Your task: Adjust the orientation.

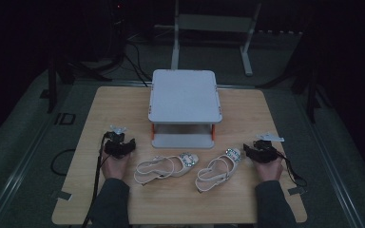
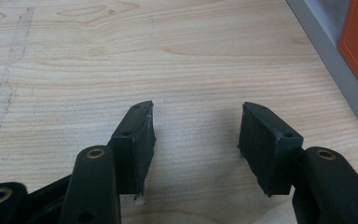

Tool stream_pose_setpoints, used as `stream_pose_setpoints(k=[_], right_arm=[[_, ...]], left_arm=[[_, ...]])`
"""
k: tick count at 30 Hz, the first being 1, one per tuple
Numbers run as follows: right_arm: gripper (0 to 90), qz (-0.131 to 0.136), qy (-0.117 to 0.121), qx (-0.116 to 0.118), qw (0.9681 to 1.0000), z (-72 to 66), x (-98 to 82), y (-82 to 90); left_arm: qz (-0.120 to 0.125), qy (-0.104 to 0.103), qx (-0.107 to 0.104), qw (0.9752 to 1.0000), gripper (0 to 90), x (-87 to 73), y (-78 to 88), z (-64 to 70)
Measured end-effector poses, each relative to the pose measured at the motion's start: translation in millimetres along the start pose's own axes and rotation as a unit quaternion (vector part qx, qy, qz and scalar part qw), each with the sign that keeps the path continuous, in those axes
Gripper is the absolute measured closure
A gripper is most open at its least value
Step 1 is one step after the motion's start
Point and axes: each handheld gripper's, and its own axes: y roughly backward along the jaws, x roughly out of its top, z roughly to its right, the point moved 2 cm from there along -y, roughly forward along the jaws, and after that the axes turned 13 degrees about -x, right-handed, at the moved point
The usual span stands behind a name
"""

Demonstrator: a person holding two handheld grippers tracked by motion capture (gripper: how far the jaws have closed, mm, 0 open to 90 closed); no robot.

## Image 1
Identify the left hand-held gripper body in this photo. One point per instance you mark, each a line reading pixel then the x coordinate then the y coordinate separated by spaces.
pixel 118 143

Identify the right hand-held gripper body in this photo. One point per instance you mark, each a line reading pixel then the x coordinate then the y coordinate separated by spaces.
pixel 264 148

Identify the beige jewelled slingback sandal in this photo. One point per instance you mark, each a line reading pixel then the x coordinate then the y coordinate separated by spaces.
pixel 168 166
pixel 218 172

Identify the white two-tier shoe rack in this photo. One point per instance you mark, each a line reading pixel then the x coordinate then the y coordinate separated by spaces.
pixel 183 98

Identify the person's right hand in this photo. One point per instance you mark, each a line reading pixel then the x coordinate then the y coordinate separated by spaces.
pixel 268 171

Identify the person's left hand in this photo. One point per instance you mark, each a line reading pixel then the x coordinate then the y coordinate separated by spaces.
pixel 115 166

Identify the grey tape piece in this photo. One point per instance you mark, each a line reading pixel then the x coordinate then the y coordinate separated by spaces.
pixel 64 195
pixel 296 190

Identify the black metal stand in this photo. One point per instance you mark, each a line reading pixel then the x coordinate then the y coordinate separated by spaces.
pixel 310 95
pixel 52 85

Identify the white metal stand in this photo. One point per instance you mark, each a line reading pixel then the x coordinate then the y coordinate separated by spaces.
pixel 214 23

